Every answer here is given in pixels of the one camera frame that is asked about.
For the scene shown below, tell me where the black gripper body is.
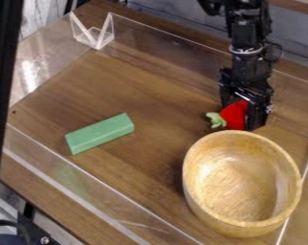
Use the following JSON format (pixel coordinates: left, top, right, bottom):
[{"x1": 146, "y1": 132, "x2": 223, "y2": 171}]
[{"x1": 219, "y1": 54, "x2": 273, "y2": 96}]

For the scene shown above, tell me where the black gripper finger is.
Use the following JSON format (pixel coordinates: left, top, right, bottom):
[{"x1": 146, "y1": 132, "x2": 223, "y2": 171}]
[
  {"x1": 219, "y1": 86, "x2": 238, "y2": 107},
  {"x1": 245, "y1": 92, "x2": 273, "y2": 131}
]

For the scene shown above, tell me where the red plush strawberry toy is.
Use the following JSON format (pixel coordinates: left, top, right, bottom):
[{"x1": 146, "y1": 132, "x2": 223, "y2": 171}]
[{"x1": 205, "y1": 100, "x2": 249, "y2": 130}]

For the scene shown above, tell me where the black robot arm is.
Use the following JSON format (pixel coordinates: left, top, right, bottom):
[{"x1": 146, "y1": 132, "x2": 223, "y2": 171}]
[{"x1": 197, "y1": 0, "x2": 283, "y2": 131}]

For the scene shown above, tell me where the wooden bowl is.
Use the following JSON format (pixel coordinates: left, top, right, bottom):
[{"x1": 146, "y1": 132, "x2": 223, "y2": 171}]
[{"x1": 182, "y1": 130, "x2": 302, "y2": 237}]

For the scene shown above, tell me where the green rectangular block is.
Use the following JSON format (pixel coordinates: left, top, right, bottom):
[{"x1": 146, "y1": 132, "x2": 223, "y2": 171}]
[{"x1": 65, "y1": 113, "x2": 134, "y2": 155}]

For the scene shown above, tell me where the black vertical foreground bar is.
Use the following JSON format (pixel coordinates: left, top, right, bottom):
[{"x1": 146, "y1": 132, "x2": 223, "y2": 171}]
[{"x1": 0, "y1": 0, "x2": 25, "y2": 224}]

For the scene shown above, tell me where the black clamp under table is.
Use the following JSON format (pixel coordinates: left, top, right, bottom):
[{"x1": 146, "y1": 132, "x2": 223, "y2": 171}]
[{"x1": 0, "y1": 203, "x2": 61, "y2": 245}]

